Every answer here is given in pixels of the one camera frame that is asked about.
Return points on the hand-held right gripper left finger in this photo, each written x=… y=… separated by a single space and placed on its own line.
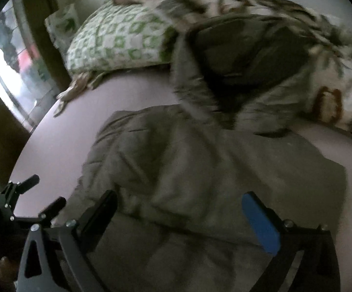
x=101 y=210

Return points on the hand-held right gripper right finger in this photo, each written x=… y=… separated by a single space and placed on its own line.
x=262 y=225

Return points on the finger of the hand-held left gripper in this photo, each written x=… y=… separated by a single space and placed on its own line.
x=30 y=181
x=54 y=204

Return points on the bed with pink sheet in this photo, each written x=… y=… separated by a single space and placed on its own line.
x=66 y=133

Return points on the window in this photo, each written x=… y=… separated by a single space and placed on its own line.
x=14 y=67

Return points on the white green printed cushion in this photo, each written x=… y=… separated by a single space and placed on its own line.
x=62 y=24

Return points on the leaf-print blanket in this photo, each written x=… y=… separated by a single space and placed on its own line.
x=331 y=76

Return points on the green patterned pillow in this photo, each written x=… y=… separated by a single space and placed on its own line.
x=118 y=39

